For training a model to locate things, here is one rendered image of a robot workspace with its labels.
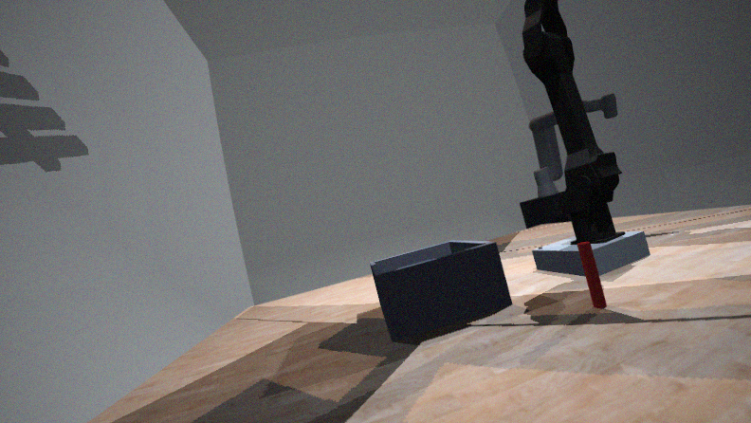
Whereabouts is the dark red peg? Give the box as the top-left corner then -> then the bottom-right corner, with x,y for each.
577,242 -> 607,308

